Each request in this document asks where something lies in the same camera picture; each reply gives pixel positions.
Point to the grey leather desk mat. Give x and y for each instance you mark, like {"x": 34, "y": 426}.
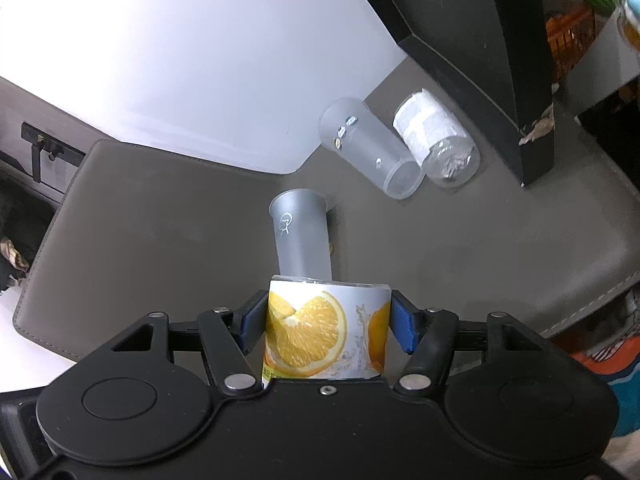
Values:
{"x": 350, "y": 240}

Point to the black monitor stand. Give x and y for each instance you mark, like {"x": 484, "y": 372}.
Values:
{"x": 475, "y": 50}

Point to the orange plastic crate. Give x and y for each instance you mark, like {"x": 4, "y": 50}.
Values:
{"x": 570, "y": 40}

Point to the orange juice carton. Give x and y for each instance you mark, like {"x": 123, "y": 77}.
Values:
{"x": 325, "y": 332}

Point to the white table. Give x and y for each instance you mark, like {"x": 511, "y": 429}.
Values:
{"x": 175, "y": 55}

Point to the frosted cup with line drawing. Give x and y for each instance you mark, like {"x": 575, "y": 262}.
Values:
{"x": 299, "y": 240}

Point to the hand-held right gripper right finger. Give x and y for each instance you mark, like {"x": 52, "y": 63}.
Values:
{"x": 400, "y": 321}

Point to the frosted cup with stickers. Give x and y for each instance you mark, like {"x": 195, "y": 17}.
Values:
{"x": 367, "y": 147}

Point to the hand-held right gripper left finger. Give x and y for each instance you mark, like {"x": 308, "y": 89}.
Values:
{"x": 251, "y": 316}

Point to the clear cup with white wrap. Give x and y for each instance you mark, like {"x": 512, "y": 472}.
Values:
{"x": 435, "y": 137}

